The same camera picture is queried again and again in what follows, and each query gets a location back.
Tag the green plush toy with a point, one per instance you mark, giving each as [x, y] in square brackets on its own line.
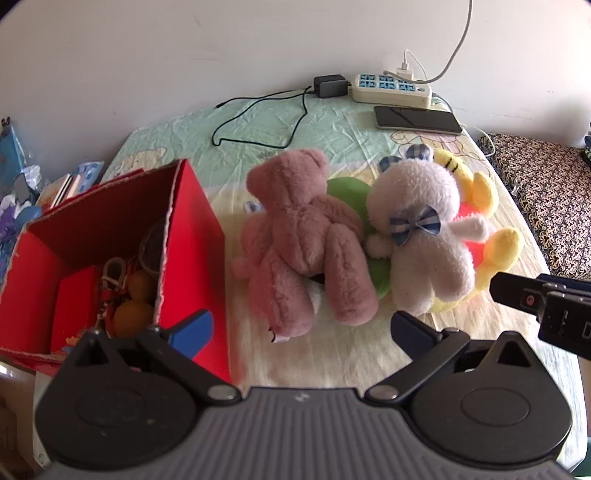
[344, 191]

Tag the dark patterned cloth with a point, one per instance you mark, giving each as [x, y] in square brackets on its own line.
[545, 184]

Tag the stack of books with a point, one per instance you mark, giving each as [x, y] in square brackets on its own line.
[46, 198]

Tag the white power strip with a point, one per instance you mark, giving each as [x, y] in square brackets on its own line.
[392, 92]

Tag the black smartphone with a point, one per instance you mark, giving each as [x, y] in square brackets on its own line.
[415, 119]

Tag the small silver mirror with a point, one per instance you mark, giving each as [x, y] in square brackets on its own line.
[21, 189]

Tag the black power adapter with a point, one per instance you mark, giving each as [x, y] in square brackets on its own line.
[330, 85]

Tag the yellow book dark border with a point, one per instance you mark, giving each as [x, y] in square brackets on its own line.
[60, 187]

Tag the pink teddy bear plush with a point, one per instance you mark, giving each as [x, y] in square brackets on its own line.
[295, 207]

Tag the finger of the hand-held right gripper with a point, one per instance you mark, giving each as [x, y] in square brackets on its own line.
[568, 284]
[517, 295]

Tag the red cardboard box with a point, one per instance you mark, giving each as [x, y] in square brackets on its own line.
[194, 249]

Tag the yellow tiger plush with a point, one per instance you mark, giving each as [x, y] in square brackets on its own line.
[480, 194]

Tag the orange gourd ornament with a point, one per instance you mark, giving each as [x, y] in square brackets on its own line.
[136, 314]

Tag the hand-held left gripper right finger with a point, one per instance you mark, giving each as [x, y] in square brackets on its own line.
[406, 330]

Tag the round glass jar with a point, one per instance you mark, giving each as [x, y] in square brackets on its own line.
[151, 249]

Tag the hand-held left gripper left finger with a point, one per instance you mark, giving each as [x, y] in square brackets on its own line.
[198, 327]

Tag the white USB charger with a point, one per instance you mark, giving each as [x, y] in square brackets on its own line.
[404, 70]

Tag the large white bunny plush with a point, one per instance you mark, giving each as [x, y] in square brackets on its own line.
[415, 194]

